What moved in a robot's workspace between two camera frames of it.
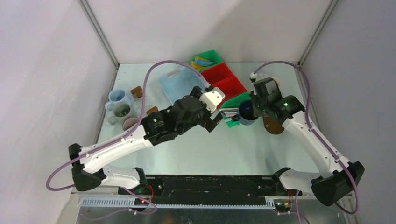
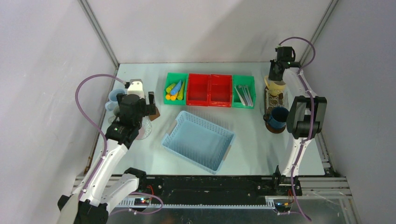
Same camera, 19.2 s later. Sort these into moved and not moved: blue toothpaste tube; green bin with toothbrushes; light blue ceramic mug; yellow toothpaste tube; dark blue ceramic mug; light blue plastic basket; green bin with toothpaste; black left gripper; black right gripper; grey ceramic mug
Moved: yellow toothpaste tube; blue toothpaste tube; black left gripper; light blue plastic basket; black right gripper; green bin with toothpaste; green bin with toothbrushes; dark blue ceramic mug
Not moved: grey ceramic mug; light blue ceramic mug
